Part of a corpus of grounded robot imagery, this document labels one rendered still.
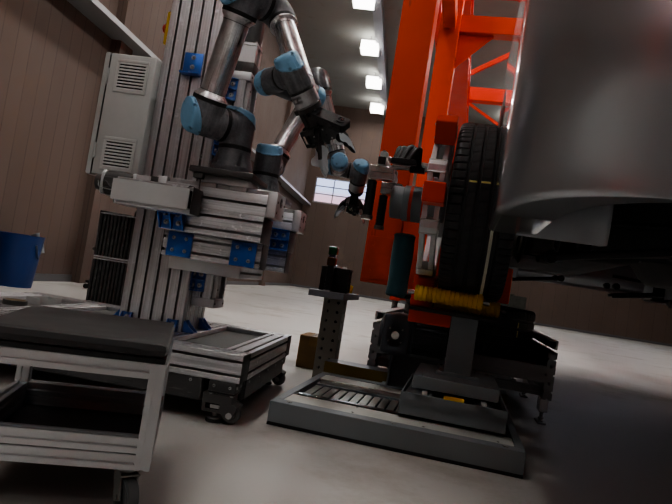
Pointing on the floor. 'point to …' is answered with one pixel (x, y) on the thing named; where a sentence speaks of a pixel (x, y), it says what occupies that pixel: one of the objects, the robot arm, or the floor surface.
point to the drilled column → (329, 333)
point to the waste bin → (19, 258)
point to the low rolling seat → (29, 350)
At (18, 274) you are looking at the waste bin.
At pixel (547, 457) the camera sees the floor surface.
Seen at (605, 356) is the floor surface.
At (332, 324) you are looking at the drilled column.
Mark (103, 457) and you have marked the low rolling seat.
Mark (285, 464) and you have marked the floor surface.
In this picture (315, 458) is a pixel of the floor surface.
